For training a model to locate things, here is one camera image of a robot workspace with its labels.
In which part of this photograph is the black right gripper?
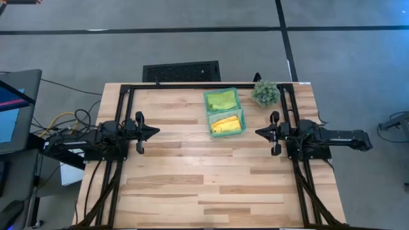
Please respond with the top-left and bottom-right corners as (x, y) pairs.
(254, 111), (292, 157)

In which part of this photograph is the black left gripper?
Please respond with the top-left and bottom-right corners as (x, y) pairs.
(121, 111), (161, 155)

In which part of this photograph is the yellow microfiber towel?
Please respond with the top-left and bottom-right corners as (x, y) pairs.
(210, 115), (243, 135)

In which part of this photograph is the lime green microfiber towel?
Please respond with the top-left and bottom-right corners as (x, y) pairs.
(206, 90), (241, 112)

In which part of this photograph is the teal plastic bin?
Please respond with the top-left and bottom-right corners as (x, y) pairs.
(203, 87), (248, 139)

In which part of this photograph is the green plant in grey pot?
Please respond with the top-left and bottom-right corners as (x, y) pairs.
(251, 80), (282, 108)

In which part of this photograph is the black perforated box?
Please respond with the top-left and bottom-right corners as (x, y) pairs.
(142, 60), (222, 83)

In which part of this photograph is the white box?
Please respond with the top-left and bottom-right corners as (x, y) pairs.
(59, 159), (86, 187)

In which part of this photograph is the black desk beam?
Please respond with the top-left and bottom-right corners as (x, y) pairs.
(26, 132), (87, 171)

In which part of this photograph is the grey stand foot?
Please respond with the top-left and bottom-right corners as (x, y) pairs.
(376, 111), (409, 144)

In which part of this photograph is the grey-framed display screen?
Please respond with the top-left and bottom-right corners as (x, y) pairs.
(0, 68), (43, 155)

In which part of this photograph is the black aluminium table frame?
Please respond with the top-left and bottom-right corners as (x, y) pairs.
(72, 82), (346, 229)

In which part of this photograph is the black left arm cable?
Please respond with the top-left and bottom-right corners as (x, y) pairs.
(73, 109), (96, 132)

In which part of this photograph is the yellow floor cable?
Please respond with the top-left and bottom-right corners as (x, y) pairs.
(38, 111), (79, 139)

